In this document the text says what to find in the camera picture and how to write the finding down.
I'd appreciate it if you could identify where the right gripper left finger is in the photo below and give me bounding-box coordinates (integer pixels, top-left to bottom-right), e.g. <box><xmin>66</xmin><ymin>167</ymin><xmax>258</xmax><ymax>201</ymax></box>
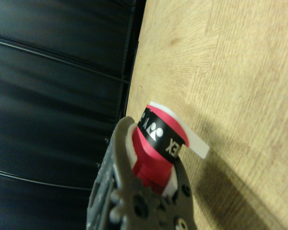
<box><xmin>85</xmin><ymin>116</ymin><xmax>159</xmax><ymax>230</ymax></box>

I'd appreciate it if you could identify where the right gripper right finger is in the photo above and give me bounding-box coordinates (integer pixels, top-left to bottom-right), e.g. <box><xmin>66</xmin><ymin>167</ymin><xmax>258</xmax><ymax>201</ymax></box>
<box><xmin>160</xmin><ymin>160</ymin><xmax>198</xmax><ymax>230</ymax></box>

